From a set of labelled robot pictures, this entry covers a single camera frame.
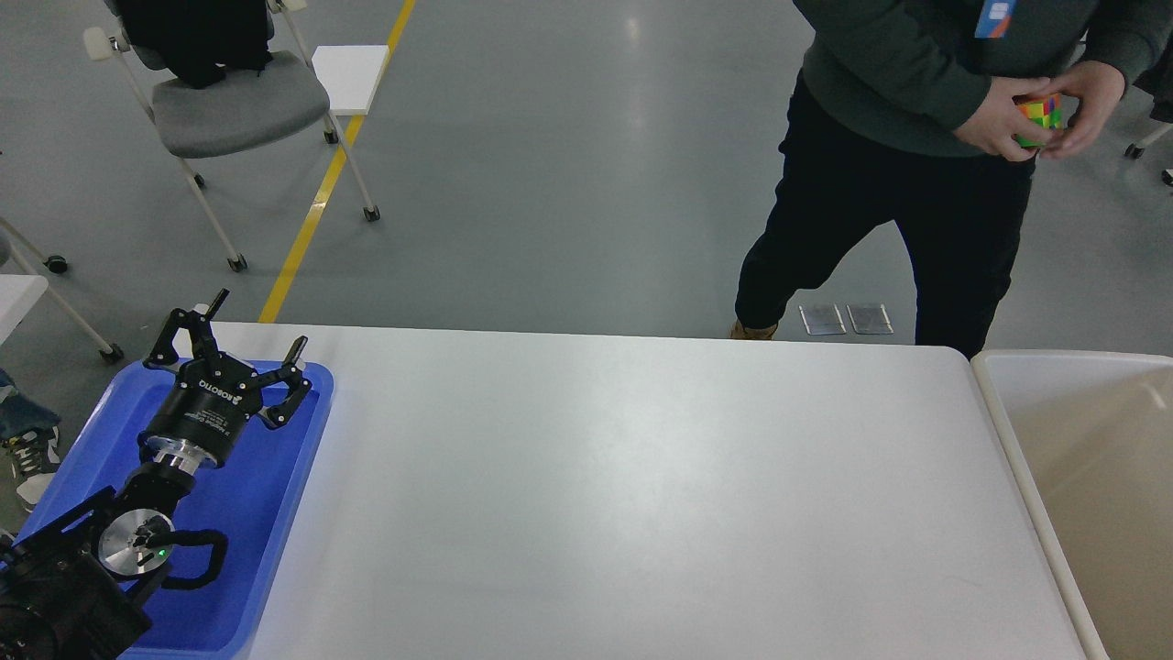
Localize person's right hand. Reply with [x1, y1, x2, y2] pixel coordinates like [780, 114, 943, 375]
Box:
[952, 76, 1062, 162]

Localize white board on floor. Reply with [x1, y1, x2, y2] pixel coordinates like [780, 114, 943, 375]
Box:
[312, 43, 389, 116]

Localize grey office chair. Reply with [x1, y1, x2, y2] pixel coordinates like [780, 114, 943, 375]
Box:
[82, 1, 381, 272]

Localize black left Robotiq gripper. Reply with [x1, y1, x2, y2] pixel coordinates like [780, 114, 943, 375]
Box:
[138, 309, 313, 468]

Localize blue plastic tray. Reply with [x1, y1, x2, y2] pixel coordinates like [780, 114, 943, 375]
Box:
[20, 362, 334, 659]

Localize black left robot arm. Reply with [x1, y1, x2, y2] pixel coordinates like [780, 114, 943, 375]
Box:
[4, 309, 312, 659]

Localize colourful Rubik's cube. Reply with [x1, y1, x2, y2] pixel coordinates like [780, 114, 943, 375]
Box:
[1013, 93, 1064, 151]

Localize beige plastic bin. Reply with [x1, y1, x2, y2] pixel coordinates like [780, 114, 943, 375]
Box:
[972, 351, 1172, 659]

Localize metal floor plate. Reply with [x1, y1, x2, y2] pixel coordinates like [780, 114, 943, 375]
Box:
[799, 302, 847, 336]
[847, 302, 895, 336]

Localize person's left hand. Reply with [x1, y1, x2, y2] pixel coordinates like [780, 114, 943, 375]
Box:
[1031, 61, 1128, 161]

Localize right metal floor plate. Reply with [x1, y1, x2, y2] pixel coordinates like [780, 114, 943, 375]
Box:
[847, 302, 895, 336]

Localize person in dark clothes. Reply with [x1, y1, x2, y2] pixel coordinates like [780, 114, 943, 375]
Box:
[730, 1, 1169, 358]

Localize left metal floor plate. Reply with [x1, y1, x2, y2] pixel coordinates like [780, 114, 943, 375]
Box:
[799, 302, 847, 336]

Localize white table leg with casters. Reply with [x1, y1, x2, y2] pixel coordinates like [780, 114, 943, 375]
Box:
[1, 217, 126, 365]

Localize grey sneaker at left edge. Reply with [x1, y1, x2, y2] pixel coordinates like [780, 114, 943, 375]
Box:
[1, 370, 61, 512]

